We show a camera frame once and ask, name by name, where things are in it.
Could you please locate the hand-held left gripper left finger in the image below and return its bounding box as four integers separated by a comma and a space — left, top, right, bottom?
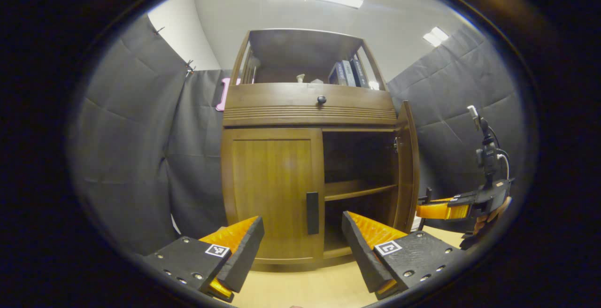
143, 216, 265, 303

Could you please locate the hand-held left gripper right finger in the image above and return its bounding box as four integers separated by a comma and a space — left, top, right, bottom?
342, 211, 463, 300

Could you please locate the wooden cabinet door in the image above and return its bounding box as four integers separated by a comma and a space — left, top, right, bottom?
393, 100, 421, 233
222, 128, 325, 262

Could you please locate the wooden double-door shoe cabinet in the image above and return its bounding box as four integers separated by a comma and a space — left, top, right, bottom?
221, 29, 421, 266

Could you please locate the wooden cabinet shelf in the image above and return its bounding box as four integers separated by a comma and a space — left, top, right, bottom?
324, 180, 399, 201

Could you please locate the wooden cabinet drawer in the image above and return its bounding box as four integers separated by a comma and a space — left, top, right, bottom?
223, 83, 398, 127

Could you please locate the black backdrop cloth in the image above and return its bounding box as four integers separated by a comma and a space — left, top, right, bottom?
68, 15, 526, 257

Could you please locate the dark book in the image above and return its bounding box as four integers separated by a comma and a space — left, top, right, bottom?
350, 57, 370, 88

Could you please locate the light grey book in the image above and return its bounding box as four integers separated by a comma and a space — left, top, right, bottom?
342, 60, 357, 87

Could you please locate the small ceiling light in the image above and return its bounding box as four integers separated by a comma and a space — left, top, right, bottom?
423, 26, 449, 48

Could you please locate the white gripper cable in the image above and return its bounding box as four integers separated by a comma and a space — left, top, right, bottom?
497, 152, 511, 180

